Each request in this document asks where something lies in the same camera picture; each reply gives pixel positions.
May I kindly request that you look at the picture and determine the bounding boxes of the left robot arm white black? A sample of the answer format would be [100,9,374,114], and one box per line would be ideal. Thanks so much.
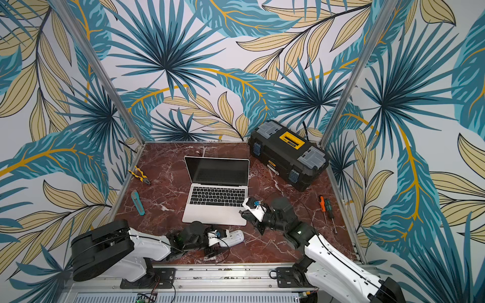
[71,220,233,289]

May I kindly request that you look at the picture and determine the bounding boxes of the white wireless mouse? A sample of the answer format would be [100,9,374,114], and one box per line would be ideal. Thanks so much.
[217,230,245,247]

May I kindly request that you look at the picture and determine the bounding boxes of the right aluminium corner post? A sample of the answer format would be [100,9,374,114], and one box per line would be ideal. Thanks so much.
[320,1,398,148]

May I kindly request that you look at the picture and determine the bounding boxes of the orange screwdriver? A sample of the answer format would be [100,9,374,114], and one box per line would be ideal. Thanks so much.
[318,195,328,223]

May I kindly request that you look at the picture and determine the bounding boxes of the left aluminium corner post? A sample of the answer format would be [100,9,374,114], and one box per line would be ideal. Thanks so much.
[51,0,145,145]

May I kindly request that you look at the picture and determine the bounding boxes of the aluminium corner post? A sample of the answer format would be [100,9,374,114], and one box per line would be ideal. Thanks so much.
[51,0,145,145]
[320,1,398,148]

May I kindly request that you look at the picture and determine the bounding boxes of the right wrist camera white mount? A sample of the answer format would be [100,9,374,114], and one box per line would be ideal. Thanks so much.
[243,198,266,222]

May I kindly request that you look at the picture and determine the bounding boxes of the silver laptop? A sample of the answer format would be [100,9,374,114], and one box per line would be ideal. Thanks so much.
[182,156,250,226]

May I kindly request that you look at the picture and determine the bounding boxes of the yellow black pliers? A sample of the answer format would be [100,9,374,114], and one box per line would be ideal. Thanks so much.
[128,165,151,185]

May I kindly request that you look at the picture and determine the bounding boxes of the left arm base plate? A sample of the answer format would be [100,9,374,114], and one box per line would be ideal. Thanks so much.
[120,268,176,290]

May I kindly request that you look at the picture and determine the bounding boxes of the green screwdriver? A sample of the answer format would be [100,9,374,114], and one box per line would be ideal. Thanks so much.
[324,199,337,234]

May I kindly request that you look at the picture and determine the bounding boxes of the teal utility knife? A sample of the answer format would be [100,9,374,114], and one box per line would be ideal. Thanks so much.
[131,190,145,216]

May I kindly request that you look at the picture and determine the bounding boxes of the aluminium front rail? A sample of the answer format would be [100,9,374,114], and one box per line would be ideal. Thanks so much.
[56,263,391,303]

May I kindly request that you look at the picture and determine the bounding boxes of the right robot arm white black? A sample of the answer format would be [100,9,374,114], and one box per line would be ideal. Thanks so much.
[240,197,405,302]

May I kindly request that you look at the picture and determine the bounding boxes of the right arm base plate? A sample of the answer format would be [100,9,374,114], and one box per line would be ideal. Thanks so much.
[275,266,313,289]

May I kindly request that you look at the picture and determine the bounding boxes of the black yellow toolbox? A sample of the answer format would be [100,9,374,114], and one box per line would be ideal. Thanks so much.
[248,121,330,192]

